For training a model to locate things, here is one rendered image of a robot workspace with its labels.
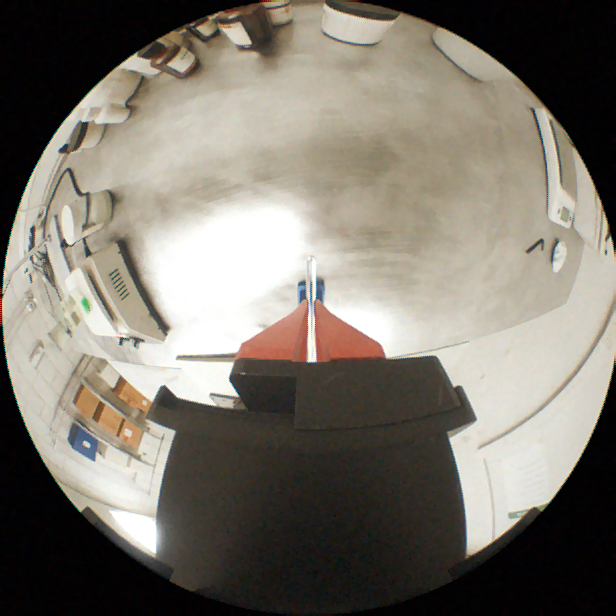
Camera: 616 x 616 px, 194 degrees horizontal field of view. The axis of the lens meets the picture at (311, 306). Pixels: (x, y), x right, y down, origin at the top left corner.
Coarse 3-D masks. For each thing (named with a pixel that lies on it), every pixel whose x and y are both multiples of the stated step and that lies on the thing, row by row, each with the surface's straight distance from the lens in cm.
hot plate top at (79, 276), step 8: (72, 272) 36; (80, 272) 32; (72, 280) 37; (80, 280) 33; (88, 280) 31; (88, 288) 31; (96, 296) 32; (96, 304) 32; (96, 312) 34; (104, 312) 32; (88, 320) 41; (96, 320) 36; (104, 320) 33; (112, 320) 33; (96, 328) 40; (104, 328) 36; (112, 328) 33
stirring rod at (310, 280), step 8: (312, 256) 10; (312, 264) 10; (312, 272) 10; (312, 280) 11; (312, 288) 11; (312, 296) 11; (312, 304) 12; (312, 312) 12; (312, 320) 12; (312, 328) 13; (312, 336) 13; (312, 344) 14; (312, 352) 15; (312, 360) 16
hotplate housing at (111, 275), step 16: (96, 256) 32; (112, 256) 33; (96, 272) 32; (112, 272) 33; (128, 272) 34; (96, 288) 34; (112, 288) 32; (128, 288) 34; (112, 304) 33; (128, 304) 34; (144, 304) 36; (128, 320) 34; (144, 320) 35; (144, 336) 36; (160, 336) 38
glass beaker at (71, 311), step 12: (72, 288) 35; (60, 300) 33; (72, 300) 32; (84, 300) 32; (48, 312) 33; (60, 312) 32; (72, 312) 32; (84, 312) 33; (60, 324) 31; (72, 324) 32; (60, 336) 36
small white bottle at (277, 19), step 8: (280, 0) 29; (288, 0) 29; (272, 8) 29; (280, 8) 29; (288, 8) 30; (272, 16) 30; (280, 16) 30; (288, 16) 31; (272, 24) 31; (280, 24) 31
